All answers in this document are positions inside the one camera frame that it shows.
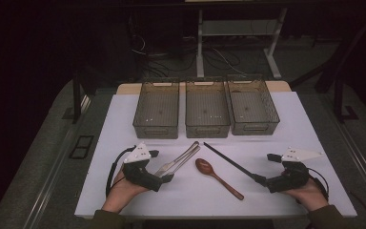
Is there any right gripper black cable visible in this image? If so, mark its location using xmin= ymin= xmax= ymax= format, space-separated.
xmin=307 ymin=167 xmax=330 ymax=202

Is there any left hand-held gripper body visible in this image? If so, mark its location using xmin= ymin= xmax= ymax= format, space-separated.
xmin=122 ymin=142 xmax=165 ymax=193

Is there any black metal stand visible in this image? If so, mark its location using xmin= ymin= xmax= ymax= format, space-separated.
xmin=333 ymin=77 xmax=360 ymax=124

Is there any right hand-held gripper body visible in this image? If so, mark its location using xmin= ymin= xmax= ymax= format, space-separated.
xmin=266 ymin=146 xmax=323 ymax=194

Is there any person's left hand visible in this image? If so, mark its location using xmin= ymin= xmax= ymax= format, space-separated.
xmin=101 ymin=170 xmax=149 ymax=214

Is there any grey metal rail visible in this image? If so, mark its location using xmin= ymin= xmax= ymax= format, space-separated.
xmin=330 ymin=117 xmax=366 ymax=204
xmin=23 ymin=94 xmax=92 ymax=229

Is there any brown wooden spoon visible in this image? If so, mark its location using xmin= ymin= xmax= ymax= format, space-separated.
xmin=194 ymin=157 xmax=245 ymax=201

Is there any white metal stand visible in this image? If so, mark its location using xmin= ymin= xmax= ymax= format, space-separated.
xmin=195 ymin=7 xmax=289 ymax=80

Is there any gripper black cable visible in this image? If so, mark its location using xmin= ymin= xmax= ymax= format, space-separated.
xmin=105 ymin=146 xmax=137 ymax=198
xmin=307 ymin=167 xmax=330 ymax=202

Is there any person's right hand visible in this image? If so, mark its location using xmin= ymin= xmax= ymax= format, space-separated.
xmin=280 ymin=177 xmax=329 ymax=213

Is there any tangle of floor cables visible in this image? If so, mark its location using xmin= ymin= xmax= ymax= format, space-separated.
xmin=128 ymin=31 xmax=249 ymax=79

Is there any white table mat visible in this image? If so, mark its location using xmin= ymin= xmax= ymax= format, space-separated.
xmin=74 ymin=91 xmax=358 ymax=219

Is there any transparent brown plastic bin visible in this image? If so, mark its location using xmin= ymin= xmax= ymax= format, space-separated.
xmin=184 ymin=77 xmax=232 ymax=139
xmin=132 ymin=78 xmax=180 ymax=140
xmin=226 ymin=74 xmax=281 ymax=136

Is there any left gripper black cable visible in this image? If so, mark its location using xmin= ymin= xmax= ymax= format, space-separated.
xmin=105 ymin=146 xmax=137 ymax=198

